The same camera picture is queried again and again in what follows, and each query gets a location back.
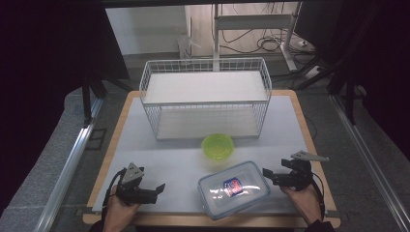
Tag black tripod stand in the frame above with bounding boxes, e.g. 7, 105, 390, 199
80, 72, 131, 128

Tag black curtain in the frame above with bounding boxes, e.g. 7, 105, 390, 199
0, 0, 131, 214
294, 0, 410, 160

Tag clear plastic food container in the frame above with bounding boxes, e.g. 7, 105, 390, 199
196, 160, 272, 221

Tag aluminium rail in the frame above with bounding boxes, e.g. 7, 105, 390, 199
331, 94, 410, 228
33, 97, 104, 232

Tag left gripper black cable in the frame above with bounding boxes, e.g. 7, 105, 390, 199
102, 167, 128, 224

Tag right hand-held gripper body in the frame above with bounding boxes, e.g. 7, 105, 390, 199
279, 150, 331, 191

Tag white metal desk frame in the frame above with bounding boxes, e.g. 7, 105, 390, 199
211, 3, 300, 73

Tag grey table mat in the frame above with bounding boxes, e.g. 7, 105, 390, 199
92, 95, 329, 216

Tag black floor plate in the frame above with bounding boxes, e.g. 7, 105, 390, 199
84, 128, 107, 151

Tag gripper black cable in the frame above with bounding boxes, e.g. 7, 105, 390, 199
102, 167, 128, 224
309, 172, 327, 220

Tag green plastic bowl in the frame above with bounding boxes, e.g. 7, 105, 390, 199
201, 133, 236, 162

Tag black metal stand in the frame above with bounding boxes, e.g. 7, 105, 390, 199
292, 52, 360, 126

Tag white power strip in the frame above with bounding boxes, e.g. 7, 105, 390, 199
304, 65, 322, 80

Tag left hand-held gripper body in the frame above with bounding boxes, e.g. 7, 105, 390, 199
115, 162, 157, 206

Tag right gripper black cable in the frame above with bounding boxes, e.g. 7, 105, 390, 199
309, 172, 327, 220

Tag person's left hand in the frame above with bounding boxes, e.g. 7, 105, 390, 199
102, 185, 141, 232

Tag black floor cables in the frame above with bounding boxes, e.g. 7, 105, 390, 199
221, 28, 293, 55

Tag person's right hand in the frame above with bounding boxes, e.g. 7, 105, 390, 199
279, 183, 324, 226

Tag white wire shelf rack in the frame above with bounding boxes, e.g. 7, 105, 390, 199
138, 57, 273, 141

